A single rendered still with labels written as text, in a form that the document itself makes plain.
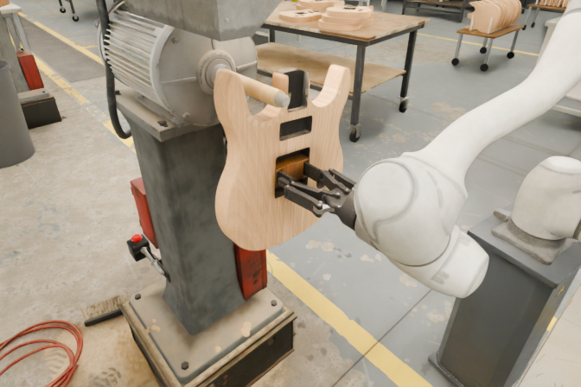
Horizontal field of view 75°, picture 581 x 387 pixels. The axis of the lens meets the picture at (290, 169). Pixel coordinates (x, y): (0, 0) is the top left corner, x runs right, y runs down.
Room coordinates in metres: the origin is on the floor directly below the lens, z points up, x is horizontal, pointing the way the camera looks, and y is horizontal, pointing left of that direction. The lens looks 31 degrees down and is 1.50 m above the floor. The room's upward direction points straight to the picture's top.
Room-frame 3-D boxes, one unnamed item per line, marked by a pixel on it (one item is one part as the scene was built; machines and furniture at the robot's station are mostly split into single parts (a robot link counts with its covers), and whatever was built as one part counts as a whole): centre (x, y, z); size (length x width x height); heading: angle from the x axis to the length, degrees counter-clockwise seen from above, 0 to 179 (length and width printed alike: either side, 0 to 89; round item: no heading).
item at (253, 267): (1.12, 0.21, 0.49); 0.25 x 0.12 x 0.37; 42
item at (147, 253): (1.05, 0.53, 0.46); 0.25 x 0.07 x 0.08; 42
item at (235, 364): (1.01, 0.33, 0.12); 0.61 x 0.51 x 0.25; 132
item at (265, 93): (0.72, 0.08, 1.25); 0.18 x 0.03 x 0.03; 42
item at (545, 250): (0.93, -0.75, 0.73); 0.22 x 0.18 x 0.06; 34
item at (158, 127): (1.01, 0.33, 1.11); 0.36 x 0.24 x 0.04; 42
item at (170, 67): (0.96, 0.28, 1.25); 0.41 x 0.27 x 0.26; 42
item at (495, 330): (0.91, -0.76, 0.35); 0.28 x 0.28 x 0.70; 34
